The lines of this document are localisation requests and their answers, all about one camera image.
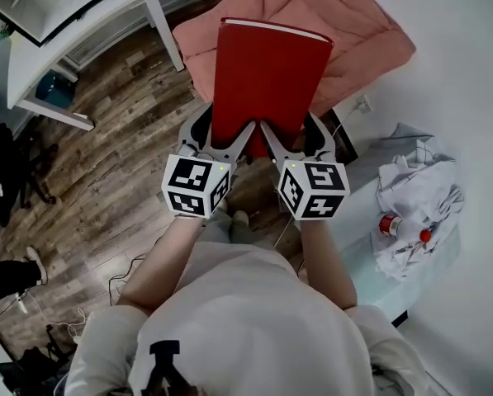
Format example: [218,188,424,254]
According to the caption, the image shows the person's jeans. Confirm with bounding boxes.
[200,216,251,247]

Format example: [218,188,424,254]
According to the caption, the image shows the plastic bottle with red cap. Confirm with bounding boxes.
[378,214,433,245]

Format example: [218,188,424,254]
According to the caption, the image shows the white floor cable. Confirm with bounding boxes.
[26,290,90,337]

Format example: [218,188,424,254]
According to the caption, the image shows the crumpled white cloth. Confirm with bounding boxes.
[372,138,466,282]

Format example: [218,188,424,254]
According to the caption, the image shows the person's left forearm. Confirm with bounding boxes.
[117,214,204,315]

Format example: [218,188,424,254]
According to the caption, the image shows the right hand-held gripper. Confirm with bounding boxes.
[258,111,352,222]

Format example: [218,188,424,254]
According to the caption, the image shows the black and white mini fridge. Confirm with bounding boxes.
[0,0,148,48]

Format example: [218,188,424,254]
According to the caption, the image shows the person's white t-shirt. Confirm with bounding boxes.
[64,241,429,396]

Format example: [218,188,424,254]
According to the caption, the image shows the pink cushioned chair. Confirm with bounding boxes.
[172,0,417,119]

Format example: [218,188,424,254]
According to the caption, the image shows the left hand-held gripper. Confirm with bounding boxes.
[160,106,258,219]

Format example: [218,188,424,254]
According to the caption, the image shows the person's right forearm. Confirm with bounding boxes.
[299,216,358,311]

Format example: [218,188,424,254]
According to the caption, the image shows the thin beige cord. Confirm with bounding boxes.
[273,216,295,249]

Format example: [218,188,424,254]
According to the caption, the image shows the white table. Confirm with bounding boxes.
[7,0,185,132]

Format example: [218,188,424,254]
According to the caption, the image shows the red book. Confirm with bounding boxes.
[211,16,334,158]

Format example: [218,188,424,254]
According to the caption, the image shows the black office chair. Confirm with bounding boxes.
[0,122,59,227]

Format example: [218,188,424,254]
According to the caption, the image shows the teal waste bin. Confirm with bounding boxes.
[35,72,76,109]

